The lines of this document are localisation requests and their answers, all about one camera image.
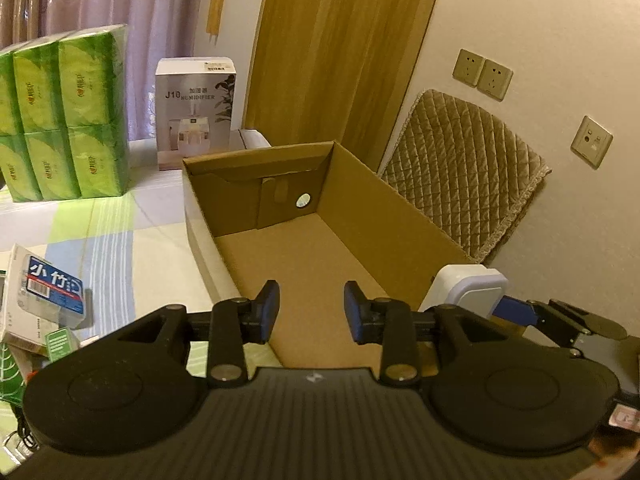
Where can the wooden door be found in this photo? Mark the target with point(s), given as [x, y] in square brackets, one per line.
[334, 70]

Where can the white humidifier box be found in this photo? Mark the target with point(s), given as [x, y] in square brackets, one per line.
[193, 107]

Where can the large cardboard box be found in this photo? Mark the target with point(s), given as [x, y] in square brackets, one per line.
[311, 217]

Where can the silver green leaf pouch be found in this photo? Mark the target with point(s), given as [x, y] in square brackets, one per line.
[16, 365]

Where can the quilted chair cushion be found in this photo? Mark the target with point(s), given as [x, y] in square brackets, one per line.
[465, 170]

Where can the white mecobalamin tablet box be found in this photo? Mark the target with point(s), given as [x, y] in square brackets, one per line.
[20, 328]

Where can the green tissue pack bundle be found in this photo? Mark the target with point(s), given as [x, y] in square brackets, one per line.
[63, 116]

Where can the clear blue-label plastic case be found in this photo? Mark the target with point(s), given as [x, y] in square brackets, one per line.
[51, 293]

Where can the double wall socket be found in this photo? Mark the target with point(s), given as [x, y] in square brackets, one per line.
[486, 76]

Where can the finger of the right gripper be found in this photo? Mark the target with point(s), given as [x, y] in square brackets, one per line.
[516, 311]

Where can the white square night light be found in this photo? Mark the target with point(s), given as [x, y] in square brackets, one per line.
[474, 287]

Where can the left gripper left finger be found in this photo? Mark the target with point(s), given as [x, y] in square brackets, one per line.
[233, 324]

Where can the single wall socket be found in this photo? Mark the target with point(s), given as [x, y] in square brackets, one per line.
[591, 142]

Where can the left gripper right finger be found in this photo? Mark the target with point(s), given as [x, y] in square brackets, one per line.
[388, 323]

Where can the pink curtain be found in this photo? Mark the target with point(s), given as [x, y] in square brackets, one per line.
[155, 29]

